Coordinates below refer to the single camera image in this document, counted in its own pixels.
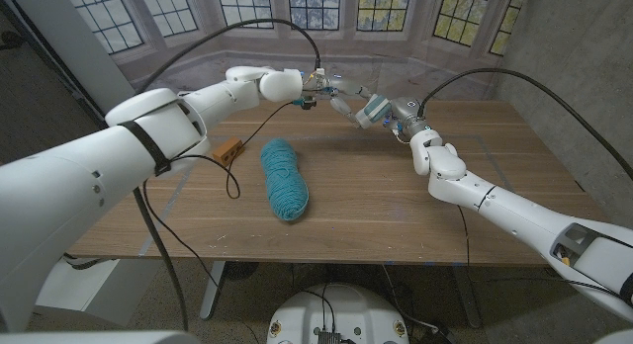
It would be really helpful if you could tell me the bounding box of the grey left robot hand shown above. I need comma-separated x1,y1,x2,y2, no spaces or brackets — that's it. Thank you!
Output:
301,69,375,129

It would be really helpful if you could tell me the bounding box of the white bandage strip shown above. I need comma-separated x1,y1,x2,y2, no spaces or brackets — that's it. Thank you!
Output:
354,94,392,130

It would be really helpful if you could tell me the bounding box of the teal yarn skein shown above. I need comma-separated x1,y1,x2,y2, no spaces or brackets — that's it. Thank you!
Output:
259,137,311,222

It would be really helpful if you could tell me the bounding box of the orange wooden block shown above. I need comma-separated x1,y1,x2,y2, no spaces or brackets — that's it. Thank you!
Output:
212,136,245,167

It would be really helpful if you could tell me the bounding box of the printed window backdrop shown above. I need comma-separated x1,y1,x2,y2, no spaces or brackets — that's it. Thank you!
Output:
61,0,530,108

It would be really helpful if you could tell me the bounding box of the black round fan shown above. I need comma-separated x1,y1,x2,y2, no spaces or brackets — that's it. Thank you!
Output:
223,261,259,282

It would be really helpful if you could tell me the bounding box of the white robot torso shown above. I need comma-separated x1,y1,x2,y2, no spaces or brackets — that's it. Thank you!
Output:
266,283,410,344

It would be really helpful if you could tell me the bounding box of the grey table leg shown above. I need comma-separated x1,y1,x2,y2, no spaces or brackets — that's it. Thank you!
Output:
452,265,482,329
199,261,226,320

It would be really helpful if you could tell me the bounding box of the white robot body edge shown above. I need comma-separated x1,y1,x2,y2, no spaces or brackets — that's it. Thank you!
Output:
0,331,199,344

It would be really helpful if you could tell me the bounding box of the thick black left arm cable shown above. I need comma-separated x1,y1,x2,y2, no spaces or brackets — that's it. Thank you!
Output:
131,17,322,333

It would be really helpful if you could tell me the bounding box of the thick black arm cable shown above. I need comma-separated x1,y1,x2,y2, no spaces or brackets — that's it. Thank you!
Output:
417,67,633,182
131,17,322,333

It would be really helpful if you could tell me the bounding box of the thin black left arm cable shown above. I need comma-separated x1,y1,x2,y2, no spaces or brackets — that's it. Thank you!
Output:
142,100,298,344

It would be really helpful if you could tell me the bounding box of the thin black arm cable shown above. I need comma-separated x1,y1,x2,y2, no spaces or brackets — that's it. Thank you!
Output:
142,100,298,344
457,205,471,269

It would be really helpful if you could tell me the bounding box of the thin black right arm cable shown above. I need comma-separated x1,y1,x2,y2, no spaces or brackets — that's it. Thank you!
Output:
457,205,471,269

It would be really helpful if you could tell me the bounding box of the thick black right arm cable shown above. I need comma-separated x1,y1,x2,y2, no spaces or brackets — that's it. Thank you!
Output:
417,67,633,182

